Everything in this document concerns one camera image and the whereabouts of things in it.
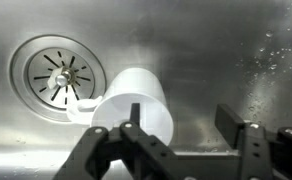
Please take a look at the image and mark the round sink drain strainer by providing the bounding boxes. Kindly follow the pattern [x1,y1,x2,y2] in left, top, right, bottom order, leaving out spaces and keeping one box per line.
[8,34,108,124]

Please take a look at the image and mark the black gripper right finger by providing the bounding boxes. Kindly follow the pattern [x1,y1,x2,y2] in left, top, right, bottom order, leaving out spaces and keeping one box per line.
[215,103,292,180]

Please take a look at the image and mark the stainless steel sink basin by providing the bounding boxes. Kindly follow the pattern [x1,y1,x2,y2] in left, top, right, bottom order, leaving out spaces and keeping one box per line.
[0,0,292,180]

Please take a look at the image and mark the white ceramic mug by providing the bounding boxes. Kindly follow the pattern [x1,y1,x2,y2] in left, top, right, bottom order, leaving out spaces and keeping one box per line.
[66,67,175,146]

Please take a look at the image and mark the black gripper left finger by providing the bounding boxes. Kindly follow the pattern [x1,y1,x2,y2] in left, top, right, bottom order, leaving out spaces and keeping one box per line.
[52,103,184,180]

